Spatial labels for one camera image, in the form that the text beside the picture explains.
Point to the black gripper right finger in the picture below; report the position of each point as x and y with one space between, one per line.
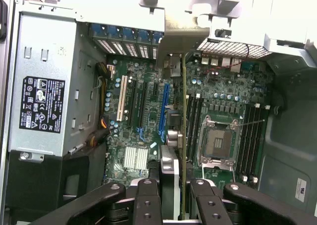
210 206

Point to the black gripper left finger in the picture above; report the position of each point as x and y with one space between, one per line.
146 205

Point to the metal socket cover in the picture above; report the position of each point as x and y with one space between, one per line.
218 161

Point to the silver chipset heatsink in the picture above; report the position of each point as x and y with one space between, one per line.
136 156

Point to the CPU socket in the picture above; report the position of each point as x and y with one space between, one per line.
218 140

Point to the metal locking lever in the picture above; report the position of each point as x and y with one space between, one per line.
252 122

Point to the blue expansion slot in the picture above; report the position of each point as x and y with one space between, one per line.
164 106

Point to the long black expansion slot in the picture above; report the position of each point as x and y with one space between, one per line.
142 103
132 101

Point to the open black PC case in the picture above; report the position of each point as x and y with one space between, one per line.
284 135

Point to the white expansion slot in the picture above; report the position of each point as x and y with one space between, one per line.
122 98

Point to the short black expansion slot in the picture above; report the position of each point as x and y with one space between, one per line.
155 89

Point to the black fan shroud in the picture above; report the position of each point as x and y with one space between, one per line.
32 180

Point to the green motherboard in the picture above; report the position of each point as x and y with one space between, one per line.
223 86

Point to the silver power supply unit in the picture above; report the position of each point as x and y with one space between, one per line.
44 49

